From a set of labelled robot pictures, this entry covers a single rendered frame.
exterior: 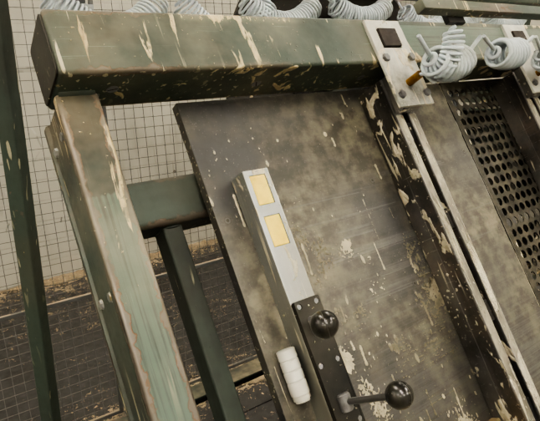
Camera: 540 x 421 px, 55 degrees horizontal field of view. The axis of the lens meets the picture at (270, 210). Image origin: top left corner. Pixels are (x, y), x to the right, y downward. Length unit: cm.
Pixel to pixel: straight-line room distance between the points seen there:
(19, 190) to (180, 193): 59
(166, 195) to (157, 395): 32
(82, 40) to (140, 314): 37
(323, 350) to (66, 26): 58
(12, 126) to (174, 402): 82
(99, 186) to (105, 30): 22
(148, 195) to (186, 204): 6
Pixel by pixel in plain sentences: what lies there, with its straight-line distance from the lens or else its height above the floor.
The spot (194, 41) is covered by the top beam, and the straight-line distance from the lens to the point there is 83.
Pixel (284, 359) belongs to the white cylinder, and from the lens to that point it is 79.
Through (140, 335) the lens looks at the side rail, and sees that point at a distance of 68.
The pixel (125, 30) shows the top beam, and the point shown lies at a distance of 80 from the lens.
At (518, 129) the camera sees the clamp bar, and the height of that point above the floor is 170.
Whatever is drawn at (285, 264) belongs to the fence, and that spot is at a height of 158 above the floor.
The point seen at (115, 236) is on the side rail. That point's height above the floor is 167.
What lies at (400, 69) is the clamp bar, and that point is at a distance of 107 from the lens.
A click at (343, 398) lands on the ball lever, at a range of 80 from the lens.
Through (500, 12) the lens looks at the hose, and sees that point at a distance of 112.
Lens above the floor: 187
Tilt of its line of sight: 15 degrees down
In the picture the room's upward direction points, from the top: 3 degrees counter-clockwise
